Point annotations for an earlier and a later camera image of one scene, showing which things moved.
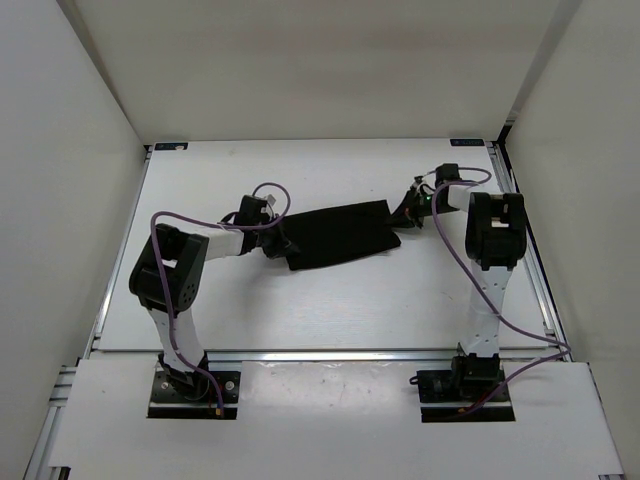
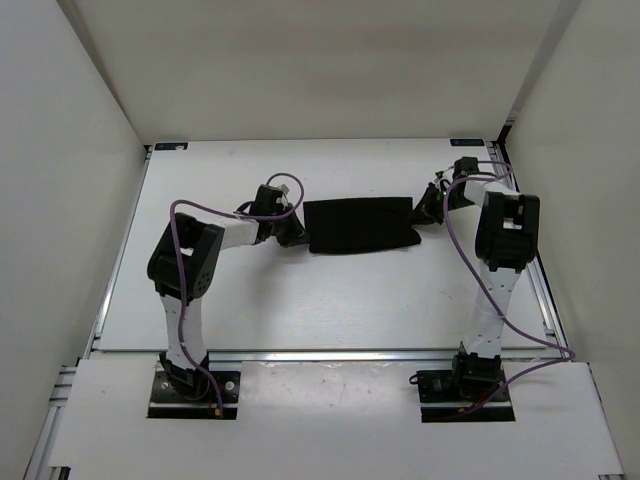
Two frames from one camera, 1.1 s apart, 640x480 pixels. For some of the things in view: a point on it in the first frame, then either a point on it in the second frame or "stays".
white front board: [336, 418] stays
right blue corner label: [467, 142] stays
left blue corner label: [181, 146] stays
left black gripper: [282, 247] to [297, 235]
